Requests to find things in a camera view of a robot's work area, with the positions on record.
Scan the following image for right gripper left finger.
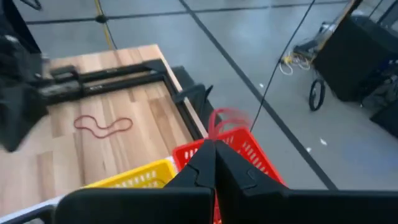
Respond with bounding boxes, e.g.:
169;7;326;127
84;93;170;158
55;139;216;224

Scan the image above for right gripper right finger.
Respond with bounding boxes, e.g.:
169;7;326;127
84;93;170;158
214;139;398;224

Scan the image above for yellow plastic basket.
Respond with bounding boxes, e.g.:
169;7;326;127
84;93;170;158
83;158;177;189

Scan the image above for red plastic basket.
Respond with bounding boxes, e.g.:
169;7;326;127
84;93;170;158
172;126;287;224

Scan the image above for long red rubber band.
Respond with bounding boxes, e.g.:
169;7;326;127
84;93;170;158
207;108;252;141

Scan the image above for black cabinet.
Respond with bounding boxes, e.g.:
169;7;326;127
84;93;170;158
312;15;398;103

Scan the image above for black coiled cable loop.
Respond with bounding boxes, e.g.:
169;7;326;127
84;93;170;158
308;78;326;112

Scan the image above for black aluminium rig frame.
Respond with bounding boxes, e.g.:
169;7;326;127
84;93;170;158
37;58;215;141

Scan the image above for white and yellow cables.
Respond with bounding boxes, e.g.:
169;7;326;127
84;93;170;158
278;51;312;77

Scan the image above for long black cable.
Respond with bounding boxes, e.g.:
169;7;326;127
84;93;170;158
250;0;317;131

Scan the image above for yellow cable black knob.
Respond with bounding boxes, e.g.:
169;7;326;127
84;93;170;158
93;0;118;50

